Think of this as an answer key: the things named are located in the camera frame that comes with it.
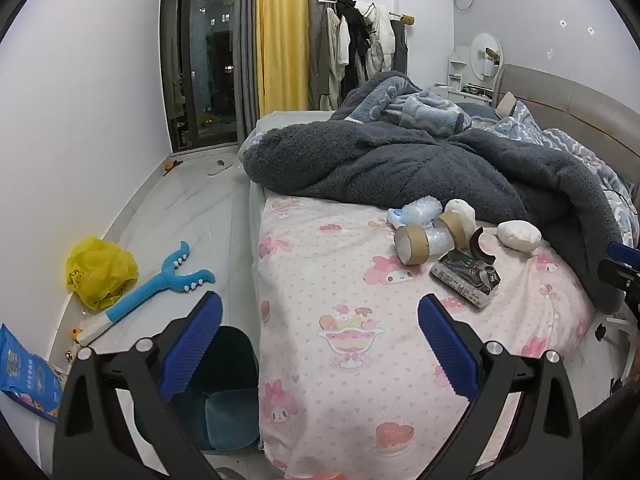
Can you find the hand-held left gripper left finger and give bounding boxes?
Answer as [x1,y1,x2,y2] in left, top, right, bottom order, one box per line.
[52,291,223,480]

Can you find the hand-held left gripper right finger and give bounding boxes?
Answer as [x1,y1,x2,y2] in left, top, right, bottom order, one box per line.
[417,294,586,480]

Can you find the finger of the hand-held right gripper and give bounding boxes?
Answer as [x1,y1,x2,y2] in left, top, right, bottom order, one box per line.
[607,241,640,263]
[597,258,640,295]

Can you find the dark teal trash bin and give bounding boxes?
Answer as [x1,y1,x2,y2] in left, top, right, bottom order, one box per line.
[125,325,261,454]

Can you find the black cardboard box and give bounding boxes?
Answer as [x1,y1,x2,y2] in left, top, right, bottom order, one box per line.
[430,249,502,310]

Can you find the black curved tape strip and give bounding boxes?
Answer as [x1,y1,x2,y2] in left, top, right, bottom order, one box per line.
[467,226,496,267]

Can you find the white oval foam lump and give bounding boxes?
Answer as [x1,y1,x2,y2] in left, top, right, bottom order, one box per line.
[496,220,543,254]

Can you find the large clear tape roll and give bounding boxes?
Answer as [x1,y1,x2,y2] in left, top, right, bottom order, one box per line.
[394,224,455,266]

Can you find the small cardboard tape core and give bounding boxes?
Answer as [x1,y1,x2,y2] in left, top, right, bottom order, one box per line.
[439,210,469,249]

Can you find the white tissue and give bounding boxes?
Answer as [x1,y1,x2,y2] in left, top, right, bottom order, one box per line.
[444,198,477,248]

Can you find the blue forked toy stick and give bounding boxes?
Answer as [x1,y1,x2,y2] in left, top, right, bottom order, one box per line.
[75,241,216,346]

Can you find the yellow plastic bag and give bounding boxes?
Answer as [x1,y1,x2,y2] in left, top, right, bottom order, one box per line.
[66,235,139,311]

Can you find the blue patterned duvet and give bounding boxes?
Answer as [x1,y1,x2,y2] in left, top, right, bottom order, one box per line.
[480,101,640,253]

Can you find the pink printed bed sheet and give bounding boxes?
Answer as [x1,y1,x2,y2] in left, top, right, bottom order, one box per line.
[256,195,601,480]

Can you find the clear bubble wrap bag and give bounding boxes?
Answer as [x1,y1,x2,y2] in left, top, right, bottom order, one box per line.
[401,197,444,226]

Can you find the grey padded headboard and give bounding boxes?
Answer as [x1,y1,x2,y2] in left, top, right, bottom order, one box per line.
[492,63,640,196]

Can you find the blue snack packet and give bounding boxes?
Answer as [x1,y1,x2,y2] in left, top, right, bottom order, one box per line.
[0,323,66,423]

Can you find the dark grey fleece blanket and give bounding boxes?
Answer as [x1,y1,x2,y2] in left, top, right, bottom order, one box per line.
[242,121,627,314]

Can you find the white vanity table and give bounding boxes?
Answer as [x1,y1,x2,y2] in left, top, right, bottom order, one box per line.
[431,82,497,107]

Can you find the round white mirror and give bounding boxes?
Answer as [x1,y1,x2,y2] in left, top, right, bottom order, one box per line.
[470,32,505,84]

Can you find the white mattress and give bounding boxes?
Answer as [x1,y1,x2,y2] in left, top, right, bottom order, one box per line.
[237,110,346,161]

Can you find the blue grey fleece blanket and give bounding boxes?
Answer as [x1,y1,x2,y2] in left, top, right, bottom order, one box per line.
[330,70,501,139]

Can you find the white corner shelf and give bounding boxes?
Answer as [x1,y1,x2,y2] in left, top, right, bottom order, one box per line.
[447,47,474,91]

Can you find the glass balcony door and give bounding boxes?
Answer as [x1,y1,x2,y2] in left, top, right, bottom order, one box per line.
[161,0,241,154]

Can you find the grey curtain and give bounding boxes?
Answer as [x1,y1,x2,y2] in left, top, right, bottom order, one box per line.
[233,0,262,142]

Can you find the dark grey hanging trousers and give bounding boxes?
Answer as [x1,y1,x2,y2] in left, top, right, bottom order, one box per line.
[389,20,411,74]

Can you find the beige hanging coat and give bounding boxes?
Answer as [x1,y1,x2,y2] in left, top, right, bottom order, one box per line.
[317,7,352,109]

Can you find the white hanging jacket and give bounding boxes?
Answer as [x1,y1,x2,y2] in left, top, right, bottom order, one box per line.
[362,2,401,79]

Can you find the yellow curtain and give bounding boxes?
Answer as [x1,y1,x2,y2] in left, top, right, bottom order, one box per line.
[256,0,311,119]

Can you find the black hanging garment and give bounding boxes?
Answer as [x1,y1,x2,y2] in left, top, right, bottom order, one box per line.
[336,0,374,87]

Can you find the clothes rail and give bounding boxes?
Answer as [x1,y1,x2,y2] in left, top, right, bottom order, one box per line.
[318,0,416,24]

